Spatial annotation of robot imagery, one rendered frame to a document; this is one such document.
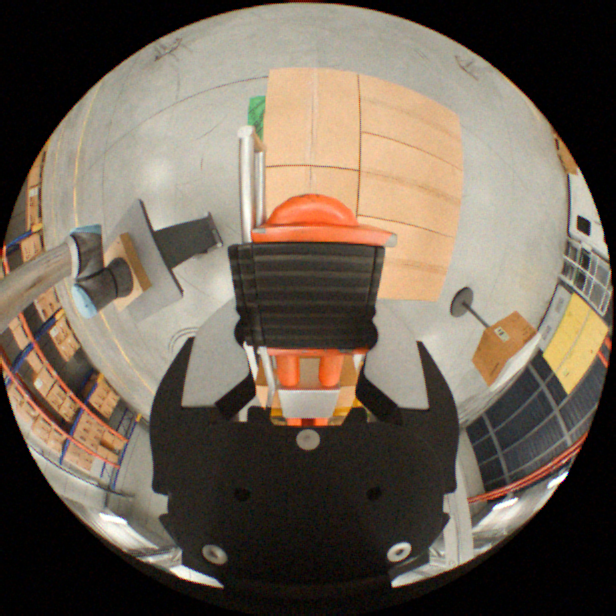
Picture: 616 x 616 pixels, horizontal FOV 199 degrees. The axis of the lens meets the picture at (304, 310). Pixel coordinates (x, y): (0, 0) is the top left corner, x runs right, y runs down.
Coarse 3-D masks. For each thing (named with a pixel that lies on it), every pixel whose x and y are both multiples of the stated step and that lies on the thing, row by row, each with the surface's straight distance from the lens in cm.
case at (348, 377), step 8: (344, 360) 77; (352, 360) 78; (344, 368) 74; (352, 368) 75; (256, 376) 72; (264, 376) 71; (344, 376) 72; (352, 376) 72; (256, 384) 70; (264, 384) 69; (344, 384) 69; (352, 384) 70; (264, 392) 73; (344, 392) 73; (352, 392) 74; (264, 400) 79; (344, 400) 79; (352, 400) 80
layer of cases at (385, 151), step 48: (288, 96) 96; (336, 96) 97; (384, 96) 106; (288, 144) 82; (336, 144) 83; (384, 144) 91; (432, 144) 107; (288, 192) 77; (336, 192) 78; (384, 192) 85; (432, 192) 99; (432, 240) 100; (384, 288) 94; (432, 288) 111
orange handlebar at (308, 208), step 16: (288, 208) 10; (304, 208) 10; (320, 208) 10; (336, 208) 10; (336, 224) 10; (352, 224) 10; (288, 368) 16; (320, 368) 17; (336, 368) 16; (288, 384) 18
